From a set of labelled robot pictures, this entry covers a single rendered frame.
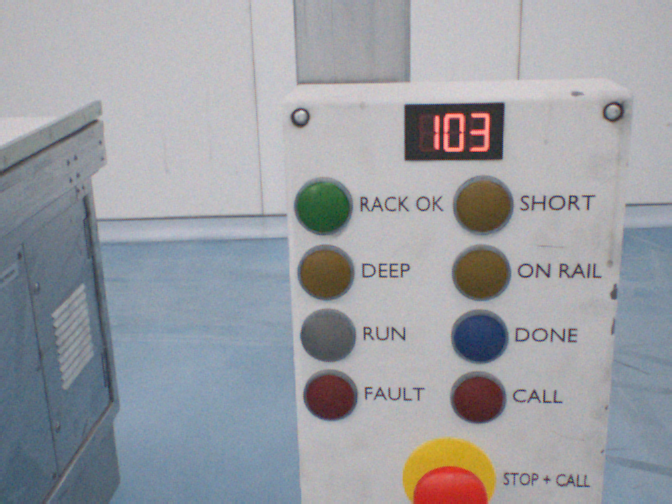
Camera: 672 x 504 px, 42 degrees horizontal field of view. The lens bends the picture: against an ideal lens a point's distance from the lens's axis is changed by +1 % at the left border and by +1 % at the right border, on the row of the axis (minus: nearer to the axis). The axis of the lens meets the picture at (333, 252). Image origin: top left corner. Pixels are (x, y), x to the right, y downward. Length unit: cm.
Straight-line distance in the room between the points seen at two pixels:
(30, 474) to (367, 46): 147
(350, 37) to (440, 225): 12
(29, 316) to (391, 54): 139
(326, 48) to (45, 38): 371
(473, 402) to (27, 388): 140
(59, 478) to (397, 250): 159
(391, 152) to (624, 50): 375
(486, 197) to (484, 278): 4
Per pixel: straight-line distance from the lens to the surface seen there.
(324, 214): 44
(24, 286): 177
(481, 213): 44
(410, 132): 43
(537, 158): 44
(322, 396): 48
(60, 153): 180
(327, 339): 46
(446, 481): 48
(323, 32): 49
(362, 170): 44
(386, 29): 49
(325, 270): 45
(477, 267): 45
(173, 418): 263
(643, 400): 274
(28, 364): 180
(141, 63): 408
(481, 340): 46
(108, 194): 424
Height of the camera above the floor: 128
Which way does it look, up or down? 19 degrees down
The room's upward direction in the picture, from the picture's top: 2 degrees counter-clockwise
